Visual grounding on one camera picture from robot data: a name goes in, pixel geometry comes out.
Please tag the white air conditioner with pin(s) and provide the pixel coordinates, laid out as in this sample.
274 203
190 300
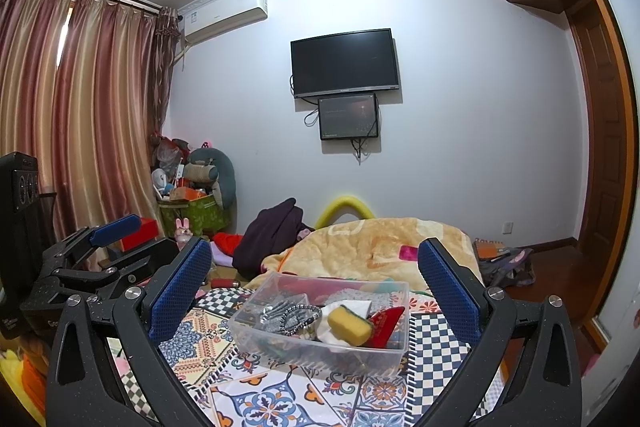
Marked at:
225 14

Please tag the black wall television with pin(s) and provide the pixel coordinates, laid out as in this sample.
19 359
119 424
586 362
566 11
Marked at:
345 62

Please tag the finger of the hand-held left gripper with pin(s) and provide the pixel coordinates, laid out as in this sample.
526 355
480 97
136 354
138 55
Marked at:
117 228
110 274

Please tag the striped pink curtain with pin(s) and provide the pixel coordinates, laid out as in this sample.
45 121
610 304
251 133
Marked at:
85 107

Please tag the orange plush blanket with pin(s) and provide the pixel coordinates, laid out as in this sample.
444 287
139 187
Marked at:
360 242

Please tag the yellow sponge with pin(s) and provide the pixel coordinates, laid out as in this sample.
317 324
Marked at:
347 326

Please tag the red cylinder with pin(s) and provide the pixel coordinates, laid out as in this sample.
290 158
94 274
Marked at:
224 282

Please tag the red plastic bag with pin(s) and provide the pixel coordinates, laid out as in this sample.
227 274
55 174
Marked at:
167 152

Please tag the black jacket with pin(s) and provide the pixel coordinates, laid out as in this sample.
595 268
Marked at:
270 237

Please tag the yellow foam noodle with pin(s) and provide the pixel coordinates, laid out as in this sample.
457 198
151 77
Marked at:
345 203

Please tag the pink card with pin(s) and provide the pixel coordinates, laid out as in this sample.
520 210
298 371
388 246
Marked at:
409 253

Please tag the patterned tile print bedsheet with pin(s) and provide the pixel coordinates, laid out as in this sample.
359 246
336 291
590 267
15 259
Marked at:
280 397

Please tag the purple backpack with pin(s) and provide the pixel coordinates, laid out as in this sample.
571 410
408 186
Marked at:
510 269

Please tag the grey knitted cloth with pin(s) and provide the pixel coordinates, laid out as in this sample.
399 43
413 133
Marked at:
290 317

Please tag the white wall socket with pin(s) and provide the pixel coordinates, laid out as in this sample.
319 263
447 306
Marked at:
508 228

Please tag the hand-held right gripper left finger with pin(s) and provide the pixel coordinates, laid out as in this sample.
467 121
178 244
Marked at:
182 287

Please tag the green storage box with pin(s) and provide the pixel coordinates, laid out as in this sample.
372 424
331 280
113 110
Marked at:
200 217

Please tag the red cloth piece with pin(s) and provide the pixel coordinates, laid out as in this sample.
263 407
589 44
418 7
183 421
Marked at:
387 324

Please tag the red box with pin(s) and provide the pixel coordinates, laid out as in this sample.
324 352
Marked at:
145 232

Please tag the orange yellow cloth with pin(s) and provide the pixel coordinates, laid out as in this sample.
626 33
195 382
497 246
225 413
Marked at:
22 372

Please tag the pink rabbit figure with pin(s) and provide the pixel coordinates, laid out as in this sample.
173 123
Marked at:
182 232

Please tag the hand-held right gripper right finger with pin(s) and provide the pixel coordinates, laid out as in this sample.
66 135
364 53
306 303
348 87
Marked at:
447 289

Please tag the small black wall monitor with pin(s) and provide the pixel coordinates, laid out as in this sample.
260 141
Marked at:
348 117

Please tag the white cloth pouch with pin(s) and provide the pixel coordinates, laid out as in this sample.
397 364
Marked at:
352 306

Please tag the orange spiral notebook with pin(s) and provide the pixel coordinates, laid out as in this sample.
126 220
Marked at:
487 247

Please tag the brown wooden door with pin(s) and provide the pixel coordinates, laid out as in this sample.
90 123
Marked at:
600 157

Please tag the clear plastic box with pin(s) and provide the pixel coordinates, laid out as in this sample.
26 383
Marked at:
280 347

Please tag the grey green plush pillow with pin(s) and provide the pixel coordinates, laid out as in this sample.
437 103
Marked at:
225 172

